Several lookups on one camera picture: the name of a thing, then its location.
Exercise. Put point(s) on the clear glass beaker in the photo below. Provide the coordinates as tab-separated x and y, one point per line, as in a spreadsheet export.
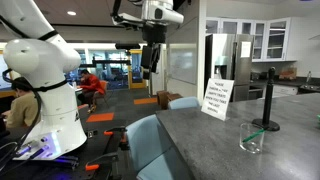
255	145

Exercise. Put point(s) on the light blue far chair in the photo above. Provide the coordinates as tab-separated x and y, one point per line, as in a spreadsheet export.
185	102

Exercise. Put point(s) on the wall whiteboard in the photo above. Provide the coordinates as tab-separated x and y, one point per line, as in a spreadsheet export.
182	62

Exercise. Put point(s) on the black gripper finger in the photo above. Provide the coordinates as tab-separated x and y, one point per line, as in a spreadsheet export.
146	61
155	57

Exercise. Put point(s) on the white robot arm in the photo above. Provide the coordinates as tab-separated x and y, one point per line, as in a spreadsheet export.
43	57

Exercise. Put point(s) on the green marker pen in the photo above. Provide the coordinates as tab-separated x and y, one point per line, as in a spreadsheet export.
259	132

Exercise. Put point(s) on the person in red shirt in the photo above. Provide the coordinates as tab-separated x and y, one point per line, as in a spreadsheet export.
90	85

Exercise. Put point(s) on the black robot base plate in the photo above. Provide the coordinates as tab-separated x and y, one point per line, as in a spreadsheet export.
71	166

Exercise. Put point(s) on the white printed sign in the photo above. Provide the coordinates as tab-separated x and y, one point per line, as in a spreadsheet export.
217	97

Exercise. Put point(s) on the orange clamp near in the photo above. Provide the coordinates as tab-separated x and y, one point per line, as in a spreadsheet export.
105	159

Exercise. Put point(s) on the stainless steel refrigerator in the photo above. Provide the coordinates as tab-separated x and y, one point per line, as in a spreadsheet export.
229	56

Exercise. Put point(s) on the black paper towel stand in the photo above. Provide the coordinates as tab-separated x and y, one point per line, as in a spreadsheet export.
265	122

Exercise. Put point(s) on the orange clamp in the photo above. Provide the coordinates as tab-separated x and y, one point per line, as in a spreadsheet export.
120	129
105	159

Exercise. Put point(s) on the white wall cabinets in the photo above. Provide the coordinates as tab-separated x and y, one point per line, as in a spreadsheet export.
271	37

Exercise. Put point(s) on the person in tan shirt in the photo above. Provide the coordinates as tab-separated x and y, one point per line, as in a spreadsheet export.
24	108

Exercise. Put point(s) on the light blue chair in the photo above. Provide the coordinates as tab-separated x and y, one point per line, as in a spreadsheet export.
185	102
152	153

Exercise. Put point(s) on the orange clamp far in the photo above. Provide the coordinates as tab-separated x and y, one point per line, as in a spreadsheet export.
120	129

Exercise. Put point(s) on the light blue near chair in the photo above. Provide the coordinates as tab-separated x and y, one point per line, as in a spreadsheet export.
152	153

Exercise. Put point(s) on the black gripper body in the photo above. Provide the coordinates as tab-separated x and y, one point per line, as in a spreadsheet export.
154	34

